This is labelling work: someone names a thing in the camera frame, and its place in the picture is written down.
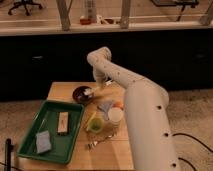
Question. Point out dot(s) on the black stand post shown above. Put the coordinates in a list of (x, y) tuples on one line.
[(8, 150)]

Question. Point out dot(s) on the wooden table leg left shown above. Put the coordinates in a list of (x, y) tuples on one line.
[(63, 8)]

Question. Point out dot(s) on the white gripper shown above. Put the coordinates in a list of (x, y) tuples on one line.
[(99, 77)]

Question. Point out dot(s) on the wooden table leg middle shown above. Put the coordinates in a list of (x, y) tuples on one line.
[(125, 13)]

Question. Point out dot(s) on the black office chair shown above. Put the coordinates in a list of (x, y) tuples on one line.
[(24, 3)]

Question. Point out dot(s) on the grey blue sponge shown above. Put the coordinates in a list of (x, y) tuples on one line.
[(43, 143)]

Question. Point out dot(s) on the white handled dish brush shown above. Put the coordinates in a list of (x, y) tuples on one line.
[(89, 91)]

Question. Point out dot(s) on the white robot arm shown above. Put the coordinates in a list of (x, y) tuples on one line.
[(145, 104)]

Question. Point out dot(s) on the green plastic cup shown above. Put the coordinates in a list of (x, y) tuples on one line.
[(96, 125)]

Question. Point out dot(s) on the green plastic tray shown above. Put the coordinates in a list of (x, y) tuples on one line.
[(46, 119)]

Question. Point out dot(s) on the silver fork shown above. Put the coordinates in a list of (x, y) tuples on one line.
[(94, 143)]

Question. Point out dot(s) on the wooden table leg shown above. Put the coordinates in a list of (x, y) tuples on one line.
[(125, 13), (63, 8)]

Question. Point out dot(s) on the wooden block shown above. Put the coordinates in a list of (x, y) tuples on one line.
[(63, 121)]

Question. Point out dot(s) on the grey cloth piece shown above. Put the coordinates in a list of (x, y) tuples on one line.
[(104, 108)]

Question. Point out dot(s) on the dark purple bowl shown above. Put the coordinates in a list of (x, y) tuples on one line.
[(79, 96)]

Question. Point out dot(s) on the orange ball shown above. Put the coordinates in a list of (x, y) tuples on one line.
[(119, 105)]

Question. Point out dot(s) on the red object on floor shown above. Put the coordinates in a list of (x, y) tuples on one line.
[(84, 21)]

